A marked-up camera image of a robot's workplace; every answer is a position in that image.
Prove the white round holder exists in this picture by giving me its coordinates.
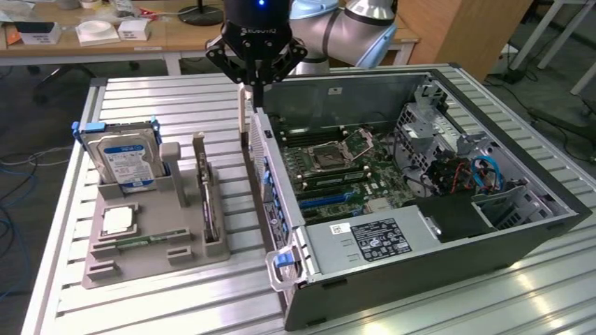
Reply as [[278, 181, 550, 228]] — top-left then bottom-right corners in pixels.
[[75, 20, 122, 47]]

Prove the black RAM stick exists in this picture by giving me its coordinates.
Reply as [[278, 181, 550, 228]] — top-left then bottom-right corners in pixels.
[[303, 170, 369, 191]]

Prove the Nvidia graphics card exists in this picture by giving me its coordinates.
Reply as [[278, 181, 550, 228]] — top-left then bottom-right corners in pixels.
[[193, 131, 223, 244]]

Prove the black lamp base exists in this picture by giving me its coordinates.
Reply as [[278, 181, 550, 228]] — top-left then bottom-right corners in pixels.
[[178, 0, 226, 27]]

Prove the grey open disk bay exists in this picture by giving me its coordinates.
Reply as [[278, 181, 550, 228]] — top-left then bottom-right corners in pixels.
[[471, 184, 558, 233]]

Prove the white device with red dot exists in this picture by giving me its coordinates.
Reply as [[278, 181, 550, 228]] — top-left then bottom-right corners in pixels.
[[493, 44, 519, 76]]

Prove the clear latch with blue tab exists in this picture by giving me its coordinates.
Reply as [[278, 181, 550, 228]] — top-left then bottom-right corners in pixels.
[[265, 244, 310, 292]]

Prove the grey printed parts rack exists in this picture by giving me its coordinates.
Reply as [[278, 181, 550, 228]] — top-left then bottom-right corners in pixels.
[[82, 142, 233, 290]]

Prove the black plastic shroud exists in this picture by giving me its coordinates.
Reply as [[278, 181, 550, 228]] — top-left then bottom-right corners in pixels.
[[413, 195, 497, 244]]

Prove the black office chair base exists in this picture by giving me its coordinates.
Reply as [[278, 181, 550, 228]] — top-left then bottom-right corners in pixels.
[[27, 62, 141, 104]]

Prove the grey power supply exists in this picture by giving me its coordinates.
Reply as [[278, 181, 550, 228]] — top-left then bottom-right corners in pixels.
[[303, 205, 443, 276]]

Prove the small white box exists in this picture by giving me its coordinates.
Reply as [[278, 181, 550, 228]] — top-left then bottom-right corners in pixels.
[[117, 19, 154, 42]]

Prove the red wire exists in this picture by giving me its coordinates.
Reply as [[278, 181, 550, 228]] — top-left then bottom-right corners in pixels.
[[454, 162, 467, 193]]

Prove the beige case handle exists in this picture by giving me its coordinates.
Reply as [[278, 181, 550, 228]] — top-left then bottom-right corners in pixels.
[[238, 86, 257, 134]]

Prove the white table frame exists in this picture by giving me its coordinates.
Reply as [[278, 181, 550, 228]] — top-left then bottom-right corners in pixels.
[[510, 0, 596, 96]]

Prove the white box with black lid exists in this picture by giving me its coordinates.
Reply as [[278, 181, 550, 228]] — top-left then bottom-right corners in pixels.
[[13, 21, 63, 46]]

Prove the green motherboard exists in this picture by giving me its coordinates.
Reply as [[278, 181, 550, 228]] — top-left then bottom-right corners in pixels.
[[279, 125, 423, 226]]

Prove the blue expansion slot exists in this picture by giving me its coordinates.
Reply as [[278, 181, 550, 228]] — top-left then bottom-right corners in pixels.
[[297, 193, 354, 210]]

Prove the metal socket cover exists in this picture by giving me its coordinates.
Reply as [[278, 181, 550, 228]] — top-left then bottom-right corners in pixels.
[[342, 128, 378, 160]]

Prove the black chair foot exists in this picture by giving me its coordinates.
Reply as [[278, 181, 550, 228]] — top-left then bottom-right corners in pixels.
[[529, 100, 596, 132]]

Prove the blue wire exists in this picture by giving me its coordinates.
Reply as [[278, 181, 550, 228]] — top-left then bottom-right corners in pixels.
[[470, 156, 507, 192]]

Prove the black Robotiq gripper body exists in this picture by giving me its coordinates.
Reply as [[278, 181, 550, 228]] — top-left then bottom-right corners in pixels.
[[222, 0, 295, 57]]

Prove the white floor cable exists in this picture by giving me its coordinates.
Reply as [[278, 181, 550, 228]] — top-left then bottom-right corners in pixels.
[[0, 146, 77, 167]]

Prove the perforated metal disk bay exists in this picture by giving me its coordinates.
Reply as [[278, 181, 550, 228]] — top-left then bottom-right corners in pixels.
[[394, 100, 470, 165]]

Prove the silver CPU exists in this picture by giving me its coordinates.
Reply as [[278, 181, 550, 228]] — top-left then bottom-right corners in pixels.
[[102, 208, 138, 234]]

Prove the black power adapter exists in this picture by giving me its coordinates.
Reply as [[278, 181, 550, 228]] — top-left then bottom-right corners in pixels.
[[501, 68, 529, 84]]

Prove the hard disk with blue caddy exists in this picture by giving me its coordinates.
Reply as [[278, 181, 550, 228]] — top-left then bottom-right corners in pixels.
[[70, 118, 170, 193]]

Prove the blue floor cable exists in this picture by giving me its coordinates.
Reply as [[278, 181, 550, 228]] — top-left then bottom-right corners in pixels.
[[0, 167, 39, 299]]

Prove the green RAM stick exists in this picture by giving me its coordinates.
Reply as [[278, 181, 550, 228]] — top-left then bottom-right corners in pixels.
[[114, 232, 175, 248]]

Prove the wooden cabinet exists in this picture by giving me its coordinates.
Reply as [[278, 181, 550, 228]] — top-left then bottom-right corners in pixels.
[[395, 0, 535, 82]]

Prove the wooden desk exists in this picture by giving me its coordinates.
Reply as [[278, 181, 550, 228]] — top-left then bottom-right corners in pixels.
[[0, 0, 421, 67]]

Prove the open black PC case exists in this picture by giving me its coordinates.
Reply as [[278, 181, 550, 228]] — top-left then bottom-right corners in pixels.
[[237, 68, 594, 332]]

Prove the CPU socket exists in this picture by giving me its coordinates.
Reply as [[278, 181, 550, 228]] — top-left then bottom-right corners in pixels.
[[310, 142, 350, 170]]

